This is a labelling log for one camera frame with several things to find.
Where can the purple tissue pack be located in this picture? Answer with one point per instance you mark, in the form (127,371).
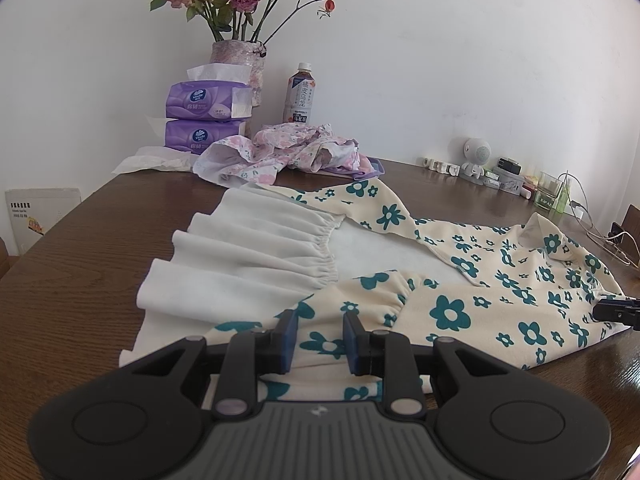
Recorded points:
(195,135)
(200,100)

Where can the small black box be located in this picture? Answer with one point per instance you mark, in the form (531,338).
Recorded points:
(508,165)

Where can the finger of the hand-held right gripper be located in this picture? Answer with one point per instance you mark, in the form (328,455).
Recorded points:
(617,312)

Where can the white tissue paper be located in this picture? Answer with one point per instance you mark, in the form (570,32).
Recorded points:
(145,160)

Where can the pink mottled vase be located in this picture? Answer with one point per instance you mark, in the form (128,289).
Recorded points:
(232,52)

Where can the row of small white figurines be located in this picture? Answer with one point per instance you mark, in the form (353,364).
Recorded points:
(440,166)

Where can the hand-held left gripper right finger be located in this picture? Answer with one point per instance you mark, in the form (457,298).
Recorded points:
(351,342)

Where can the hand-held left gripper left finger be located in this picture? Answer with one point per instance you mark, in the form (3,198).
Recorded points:
(287,340)

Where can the cream dress with teal flowers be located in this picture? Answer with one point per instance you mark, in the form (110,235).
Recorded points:
(430,280)

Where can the white card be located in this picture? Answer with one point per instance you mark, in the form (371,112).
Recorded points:
(45,220)

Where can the pink floral garment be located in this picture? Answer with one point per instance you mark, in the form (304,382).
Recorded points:
(270,150)

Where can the green glass container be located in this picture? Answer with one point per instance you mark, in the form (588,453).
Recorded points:
(550,195)

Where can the folded pastel towel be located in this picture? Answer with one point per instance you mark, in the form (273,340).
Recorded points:
(372,167)

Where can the white round robot figurine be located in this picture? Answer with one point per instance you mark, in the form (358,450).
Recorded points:
(475,150)

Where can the black phone stand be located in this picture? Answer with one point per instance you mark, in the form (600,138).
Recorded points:
(617,234)

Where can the pink small tubes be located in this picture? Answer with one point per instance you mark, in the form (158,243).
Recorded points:
(529,187)

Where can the plastic drink bottle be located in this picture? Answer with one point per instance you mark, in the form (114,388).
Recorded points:
(301,95)

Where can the small green white packets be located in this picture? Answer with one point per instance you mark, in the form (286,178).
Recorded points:
(491,175)

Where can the grey box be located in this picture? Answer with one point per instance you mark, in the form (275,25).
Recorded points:
(509,184)

